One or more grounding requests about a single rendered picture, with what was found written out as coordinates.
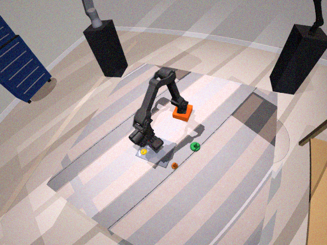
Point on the brown gear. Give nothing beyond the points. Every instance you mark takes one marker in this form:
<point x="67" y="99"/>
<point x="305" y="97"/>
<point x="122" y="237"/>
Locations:
<point x="174" y="165"/>

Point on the green gear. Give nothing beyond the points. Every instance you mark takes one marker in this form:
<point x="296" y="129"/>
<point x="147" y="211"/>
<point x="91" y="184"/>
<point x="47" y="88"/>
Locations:
<point x="195" y="146"/>

